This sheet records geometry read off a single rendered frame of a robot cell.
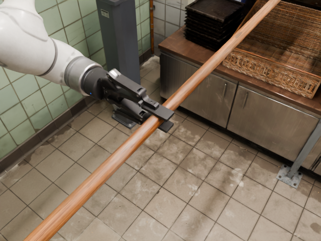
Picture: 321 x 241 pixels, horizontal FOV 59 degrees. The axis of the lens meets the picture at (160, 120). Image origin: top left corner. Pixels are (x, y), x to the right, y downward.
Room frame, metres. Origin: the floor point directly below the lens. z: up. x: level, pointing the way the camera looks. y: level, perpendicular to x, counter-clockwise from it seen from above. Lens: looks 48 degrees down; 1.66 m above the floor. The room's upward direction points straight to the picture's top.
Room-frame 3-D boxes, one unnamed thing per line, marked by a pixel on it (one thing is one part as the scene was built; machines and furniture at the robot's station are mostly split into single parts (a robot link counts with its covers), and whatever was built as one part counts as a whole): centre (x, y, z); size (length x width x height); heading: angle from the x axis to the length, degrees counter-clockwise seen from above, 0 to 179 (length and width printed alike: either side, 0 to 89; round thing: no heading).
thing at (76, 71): (0.57, 0.19, 1.20); 0.09 x 0.06 x 0.09; 144
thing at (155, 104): (0.45, 0.03, 1.23); 0.05 x 0.01 x 0.03; 54
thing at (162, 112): (0.44, 0.01, 1.21); 0.07 x 0.03 x 0.01; 54
